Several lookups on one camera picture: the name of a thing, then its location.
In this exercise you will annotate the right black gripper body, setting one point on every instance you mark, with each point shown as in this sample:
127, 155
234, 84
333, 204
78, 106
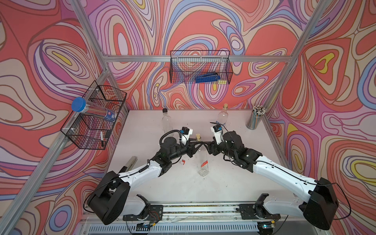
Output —
222, 148

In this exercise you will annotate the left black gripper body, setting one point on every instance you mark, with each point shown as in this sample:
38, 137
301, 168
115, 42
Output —
179, 151

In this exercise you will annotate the clear bottle red label cork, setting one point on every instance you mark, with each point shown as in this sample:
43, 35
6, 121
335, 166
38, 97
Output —
202, 158

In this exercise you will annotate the clear bottle with black cap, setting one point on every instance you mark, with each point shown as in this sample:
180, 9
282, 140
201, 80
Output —
166, 121

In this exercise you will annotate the clear bottle blue label cork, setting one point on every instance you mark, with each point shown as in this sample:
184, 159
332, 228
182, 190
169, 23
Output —
223, 115

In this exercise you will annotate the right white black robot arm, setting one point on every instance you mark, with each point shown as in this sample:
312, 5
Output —
315, 200

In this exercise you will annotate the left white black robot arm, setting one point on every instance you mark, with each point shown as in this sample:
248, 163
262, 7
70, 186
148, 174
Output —
110, 198

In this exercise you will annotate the metal cup with pencils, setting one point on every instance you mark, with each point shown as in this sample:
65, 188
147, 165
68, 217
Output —
257, 113

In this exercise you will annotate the grey black stapler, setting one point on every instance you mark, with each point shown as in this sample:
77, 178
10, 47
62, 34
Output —
129, 165

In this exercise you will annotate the black marker in basket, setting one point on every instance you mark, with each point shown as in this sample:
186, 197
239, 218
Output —
102, 138

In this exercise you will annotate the blue tool in basket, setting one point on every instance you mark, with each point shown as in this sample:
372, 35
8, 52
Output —
208, 77

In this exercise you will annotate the clear tube with blue cap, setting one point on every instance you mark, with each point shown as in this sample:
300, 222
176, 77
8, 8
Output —
87, 107

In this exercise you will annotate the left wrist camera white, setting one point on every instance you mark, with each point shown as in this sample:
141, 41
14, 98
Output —
186, 132

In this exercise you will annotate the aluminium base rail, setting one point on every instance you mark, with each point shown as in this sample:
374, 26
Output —
196, 210

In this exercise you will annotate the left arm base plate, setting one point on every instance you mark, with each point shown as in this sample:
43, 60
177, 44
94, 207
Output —
152, 213

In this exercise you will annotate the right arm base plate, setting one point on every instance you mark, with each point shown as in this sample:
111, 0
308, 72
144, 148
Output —
251, 211

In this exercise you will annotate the black wire basket back wall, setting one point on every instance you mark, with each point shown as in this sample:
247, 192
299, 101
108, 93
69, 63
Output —
186, 65

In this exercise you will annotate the black wire basket wall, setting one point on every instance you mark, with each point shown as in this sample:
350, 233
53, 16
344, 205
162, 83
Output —
186, 65
84, 130

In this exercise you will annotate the black wire basket left wall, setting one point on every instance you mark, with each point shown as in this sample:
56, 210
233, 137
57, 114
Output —
84, 130

